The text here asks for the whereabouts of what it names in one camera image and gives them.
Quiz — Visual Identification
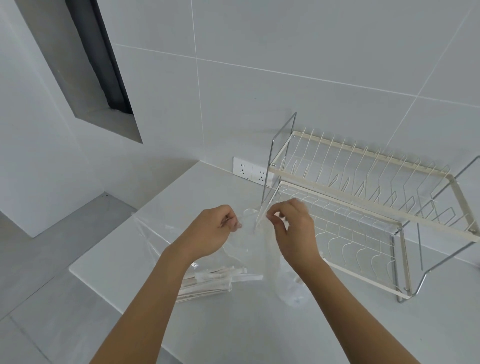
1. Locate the person's right hand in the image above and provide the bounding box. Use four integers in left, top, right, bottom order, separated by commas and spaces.
265, 198, 323, 277

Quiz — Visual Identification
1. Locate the person's left hand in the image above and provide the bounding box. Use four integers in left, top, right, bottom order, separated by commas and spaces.
174, 204, 243, 263

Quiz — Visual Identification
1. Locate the large clear plastic bag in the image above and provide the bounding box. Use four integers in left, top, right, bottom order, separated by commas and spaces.
130, 211, 265, 305

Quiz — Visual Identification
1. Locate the bundle of white plastic strips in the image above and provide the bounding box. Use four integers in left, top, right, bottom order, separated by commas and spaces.
176, 264, 264, 304

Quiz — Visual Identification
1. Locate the clear plastic cup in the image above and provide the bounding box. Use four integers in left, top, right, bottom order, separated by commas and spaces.
262, 258, 314, 309

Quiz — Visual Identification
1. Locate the cream wire dish rack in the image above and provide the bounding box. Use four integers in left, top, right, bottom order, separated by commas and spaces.
259, 111, 480, 304

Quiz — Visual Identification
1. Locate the person's right forearm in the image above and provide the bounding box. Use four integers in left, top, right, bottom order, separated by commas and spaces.
298, 258, 425, 364

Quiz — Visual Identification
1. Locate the person's left forearm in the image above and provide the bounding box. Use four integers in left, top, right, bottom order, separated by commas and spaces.
88, 243, 194, 364

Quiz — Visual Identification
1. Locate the white wall socket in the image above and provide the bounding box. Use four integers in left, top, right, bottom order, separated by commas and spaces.
233, 156, 275, 185

